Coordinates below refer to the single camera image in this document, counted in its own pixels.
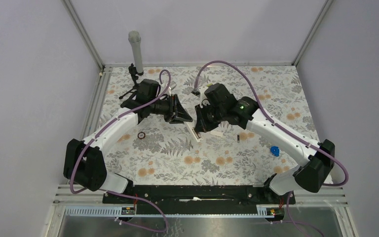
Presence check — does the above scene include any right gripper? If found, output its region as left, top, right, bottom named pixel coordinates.
left=195, top=101, right=226, bottom=133

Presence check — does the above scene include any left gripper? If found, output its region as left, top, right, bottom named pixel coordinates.
left=149, top=94, right=192, bottom=124

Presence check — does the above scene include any white remote control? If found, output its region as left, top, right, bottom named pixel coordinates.
left=184, top=121, right=202, bottom=142

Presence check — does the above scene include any white battery cover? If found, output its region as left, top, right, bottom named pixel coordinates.
left=210, top=130, right=224, bottom=137

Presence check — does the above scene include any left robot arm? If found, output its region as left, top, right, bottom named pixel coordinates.
left=63, top=79, right=193, bottom=203

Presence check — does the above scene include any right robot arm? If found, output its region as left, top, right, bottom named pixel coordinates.
left=193, top=83, right=335, bottom=203

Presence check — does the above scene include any floral patterned mat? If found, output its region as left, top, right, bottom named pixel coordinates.
left=104, top=65, right=318, bottom=185

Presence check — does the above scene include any blue plastic piece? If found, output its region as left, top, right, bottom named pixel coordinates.
left=270, top=146, right=280, bottom=157

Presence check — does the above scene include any grey microphone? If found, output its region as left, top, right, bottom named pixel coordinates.
left=128, top=31, right=144, bottom=76

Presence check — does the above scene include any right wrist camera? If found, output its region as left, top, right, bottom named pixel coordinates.
left=191, top=89, right=200, bottom=97

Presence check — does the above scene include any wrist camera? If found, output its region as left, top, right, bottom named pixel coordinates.
left=169, top=81, right=177, bottom=90
left=191, top=89, right=200, bottom=97

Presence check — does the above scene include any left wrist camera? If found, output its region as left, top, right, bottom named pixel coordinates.
left=169, top=81, right=177, bottom=90

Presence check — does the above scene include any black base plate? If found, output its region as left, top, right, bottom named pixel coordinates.
left=103, top=185, right=296, bottom=211

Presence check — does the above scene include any white slotted cable duct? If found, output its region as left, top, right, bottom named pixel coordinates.
left=65, top=204, right=285, bottom=218

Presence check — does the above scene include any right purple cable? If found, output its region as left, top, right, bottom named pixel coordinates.
left=192, top=60, right=350, bottom=237

